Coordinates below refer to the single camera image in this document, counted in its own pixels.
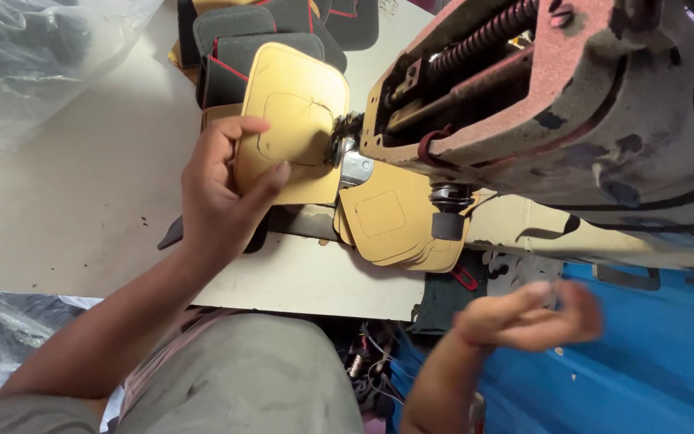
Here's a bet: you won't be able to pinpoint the person's left hand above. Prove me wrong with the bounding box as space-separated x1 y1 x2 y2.
181 116 292 261

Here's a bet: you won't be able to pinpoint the person's right hand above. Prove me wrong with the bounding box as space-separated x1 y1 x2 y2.
452 279 604 353

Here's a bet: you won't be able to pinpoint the tan leather panel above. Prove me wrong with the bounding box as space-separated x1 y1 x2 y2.
234 41 351 206

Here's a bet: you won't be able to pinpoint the red thread snips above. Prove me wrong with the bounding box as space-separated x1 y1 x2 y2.
451 265 479 291

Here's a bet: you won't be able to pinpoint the stack of tan leather panels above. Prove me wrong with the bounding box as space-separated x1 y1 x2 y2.
333 160 480 274

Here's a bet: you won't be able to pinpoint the worn industrial sewing machine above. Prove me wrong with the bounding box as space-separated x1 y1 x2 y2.
328 0 694 275

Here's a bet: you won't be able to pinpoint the pile of black red-trimmed pieces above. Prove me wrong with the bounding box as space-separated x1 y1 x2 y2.
168 0 380 112

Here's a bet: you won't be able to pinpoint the clear plastic bag with fabric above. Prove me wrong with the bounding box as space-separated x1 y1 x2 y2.
0 288 125 432

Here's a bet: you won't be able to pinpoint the tangle of wires and thread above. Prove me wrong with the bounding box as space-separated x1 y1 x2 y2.
344 322 408 414

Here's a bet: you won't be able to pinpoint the black strap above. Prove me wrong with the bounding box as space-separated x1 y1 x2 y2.
157 208 271 254

